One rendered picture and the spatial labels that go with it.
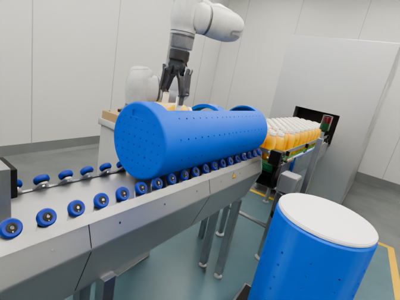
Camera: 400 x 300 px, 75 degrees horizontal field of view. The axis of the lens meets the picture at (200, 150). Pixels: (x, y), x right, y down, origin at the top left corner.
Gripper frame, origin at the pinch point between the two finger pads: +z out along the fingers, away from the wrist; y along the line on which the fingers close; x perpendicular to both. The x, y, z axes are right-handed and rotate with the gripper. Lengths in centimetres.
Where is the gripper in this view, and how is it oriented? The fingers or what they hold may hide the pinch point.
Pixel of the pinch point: (171, 104)
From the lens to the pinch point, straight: 103.4
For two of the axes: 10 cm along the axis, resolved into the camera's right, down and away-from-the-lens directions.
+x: -5.9, 1.2, -8.0
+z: -1.9, 9.4, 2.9
